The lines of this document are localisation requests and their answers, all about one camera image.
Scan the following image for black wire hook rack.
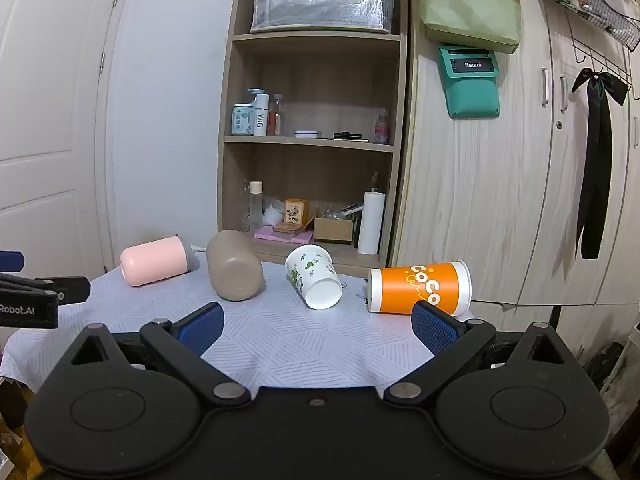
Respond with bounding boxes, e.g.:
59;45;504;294
564;9;640;102

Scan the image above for wooden floral box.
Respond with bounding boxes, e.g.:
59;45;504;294
283;198;310;226

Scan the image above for plastic-wrapped storage box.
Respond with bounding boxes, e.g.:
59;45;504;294
250;0;395;35

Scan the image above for teal-lidded jar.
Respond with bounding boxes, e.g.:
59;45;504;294
231;103;256;136

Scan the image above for light green pouch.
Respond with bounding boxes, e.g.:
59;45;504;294
418;0;522;55

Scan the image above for light wooden wardrobe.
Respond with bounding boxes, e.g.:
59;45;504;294
389;0;640;311

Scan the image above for white door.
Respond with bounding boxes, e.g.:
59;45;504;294
0;0;137;282

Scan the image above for taupe cup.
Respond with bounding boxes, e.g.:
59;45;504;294
206;229;265;302

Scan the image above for clear bottle with beige cap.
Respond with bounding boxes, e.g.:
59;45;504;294
244;180;265;232

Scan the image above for black wire basket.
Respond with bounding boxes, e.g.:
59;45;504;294
534;0;640;52

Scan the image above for white leaf-print paper cup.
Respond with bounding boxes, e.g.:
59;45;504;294
285;244;344;310

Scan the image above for white patterned tablecloth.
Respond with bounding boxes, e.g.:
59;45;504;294
0;252;481;396

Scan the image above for wooden shelf unit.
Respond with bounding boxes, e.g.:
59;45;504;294
216;0;411;278

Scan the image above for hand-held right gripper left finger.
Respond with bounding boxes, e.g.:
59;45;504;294
70;302;252;407

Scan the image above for white pump bottle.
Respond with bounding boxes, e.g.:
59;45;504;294
247;88;270;137

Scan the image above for black ribbon bow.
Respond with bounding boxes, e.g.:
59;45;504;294
571;67;630;260

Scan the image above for teal pouch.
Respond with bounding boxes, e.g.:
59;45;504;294
437;44;502;120

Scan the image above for small pink bottle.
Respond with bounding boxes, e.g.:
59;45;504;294
374;108;391;145

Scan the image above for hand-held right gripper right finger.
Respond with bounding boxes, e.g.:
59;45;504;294
383;302;572;407

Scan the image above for orange paper cup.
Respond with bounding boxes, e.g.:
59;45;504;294
367;260;472;317

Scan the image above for flat pink box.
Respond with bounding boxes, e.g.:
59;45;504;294
253;224;314;245

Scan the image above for pink cup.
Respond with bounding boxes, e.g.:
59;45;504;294
119;235;200;288

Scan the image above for small cardboard box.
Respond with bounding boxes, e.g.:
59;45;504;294
313;215;355;245

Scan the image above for white paper towel roll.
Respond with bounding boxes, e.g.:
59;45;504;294
356;190;387;255

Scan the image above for clear bottle with amber liquid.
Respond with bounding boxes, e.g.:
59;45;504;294
267;93;285;137

